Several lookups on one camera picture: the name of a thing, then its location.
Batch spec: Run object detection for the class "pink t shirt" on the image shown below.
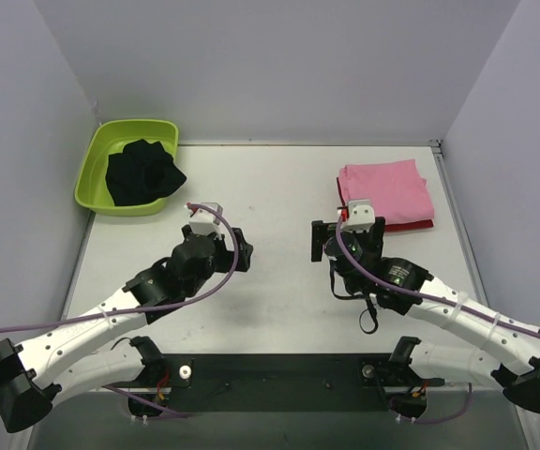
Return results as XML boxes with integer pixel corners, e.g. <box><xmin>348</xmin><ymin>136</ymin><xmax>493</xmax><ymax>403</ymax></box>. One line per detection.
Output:
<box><xmin>337</xmin><ymin>159</ymin><xmax>435</xmax><ymax>233</ymax></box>

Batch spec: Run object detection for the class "black t shirt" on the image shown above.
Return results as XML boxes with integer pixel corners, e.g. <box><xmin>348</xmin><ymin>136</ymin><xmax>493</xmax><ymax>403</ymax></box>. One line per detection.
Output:
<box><xmin>105</xmin><ymin>139</ymin><xmax>188</xmax><ymax>206</ymax></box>

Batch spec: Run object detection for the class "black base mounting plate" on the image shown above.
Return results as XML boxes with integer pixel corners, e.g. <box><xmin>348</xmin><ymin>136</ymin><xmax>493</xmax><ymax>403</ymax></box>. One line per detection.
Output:
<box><xmin>124</xmin><ymin>353</ymin><xmax>444</xmax><ymax>413</ymax></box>

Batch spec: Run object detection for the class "red t shirt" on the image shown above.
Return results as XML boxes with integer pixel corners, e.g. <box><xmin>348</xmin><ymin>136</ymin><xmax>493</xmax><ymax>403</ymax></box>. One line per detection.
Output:
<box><xmin>337</xmin><ymin>178</ymin><xmax>435</xmax><ymax>233</ymax></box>

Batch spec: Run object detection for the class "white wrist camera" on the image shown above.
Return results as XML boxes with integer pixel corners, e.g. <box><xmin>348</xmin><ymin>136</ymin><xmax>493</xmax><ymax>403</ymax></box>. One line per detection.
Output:
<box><xmin>186</xmin><ymin>203</ymin><xmax>220</xmax><ymax>236</ymax></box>
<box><xmin>338</xmin><ymin>199</ymin><xmax>376</xmax><ymax>233</ymax></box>

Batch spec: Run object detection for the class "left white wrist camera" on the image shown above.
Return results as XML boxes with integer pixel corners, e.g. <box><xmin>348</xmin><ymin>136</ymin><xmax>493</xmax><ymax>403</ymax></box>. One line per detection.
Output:
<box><xmin>186</xmin><ymin>203</ymin><xmax>220</xmax><ymax>236</ymax></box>

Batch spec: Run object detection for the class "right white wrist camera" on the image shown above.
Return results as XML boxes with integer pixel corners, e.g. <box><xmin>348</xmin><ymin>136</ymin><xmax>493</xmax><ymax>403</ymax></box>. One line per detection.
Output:
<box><xmin>338</xmin><ymin>199</ymin><xmax>376</xmax><ymax>233</ymax></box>

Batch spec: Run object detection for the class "green plastic basin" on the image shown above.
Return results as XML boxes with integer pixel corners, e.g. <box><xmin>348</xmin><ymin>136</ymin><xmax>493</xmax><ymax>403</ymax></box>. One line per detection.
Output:
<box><xmin>74</xmin><ymin>118</ymin><xmax>179</xmax><ymax>217</ymax></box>

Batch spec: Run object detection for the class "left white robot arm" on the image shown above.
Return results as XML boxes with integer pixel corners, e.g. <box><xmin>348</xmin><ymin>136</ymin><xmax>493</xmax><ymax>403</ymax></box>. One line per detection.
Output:
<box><xmin>0</xmin><ymin>225</ymin><xmax>253</xmax><ymax>433</ymax></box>

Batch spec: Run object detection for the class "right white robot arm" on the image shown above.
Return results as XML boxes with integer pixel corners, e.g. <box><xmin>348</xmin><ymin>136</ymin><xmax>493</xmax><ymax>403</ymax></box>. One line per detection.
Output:
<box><xmin>310</xmin><ymin>217</ymin><xmax>540</xmax><ymax>414</ymax></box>

